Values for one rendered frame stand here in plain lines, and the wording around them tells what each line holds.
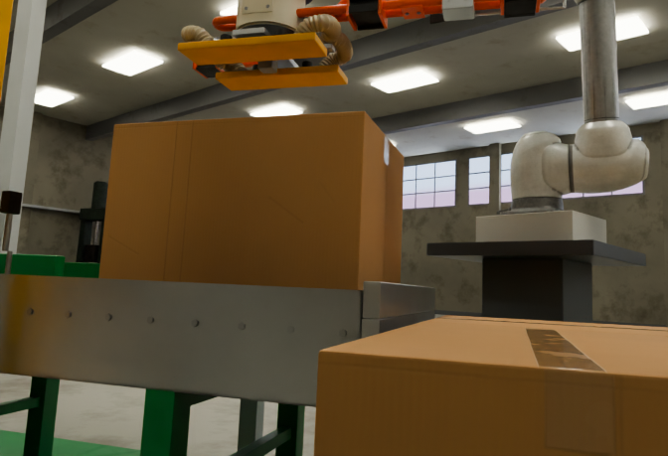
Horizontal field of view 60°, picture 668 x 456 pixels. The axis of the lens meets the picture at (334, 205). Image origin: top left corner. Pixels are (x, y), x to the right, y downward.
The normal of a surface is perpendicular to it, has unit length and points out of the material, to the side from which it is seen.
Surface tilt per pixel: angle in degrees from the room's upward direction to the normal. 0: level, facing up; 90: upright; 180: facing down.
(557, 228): 90
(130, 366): 90
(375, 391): 90
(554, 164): 88
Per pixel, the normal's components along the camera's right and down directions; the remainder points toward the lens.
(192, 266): -0.31, -0.15
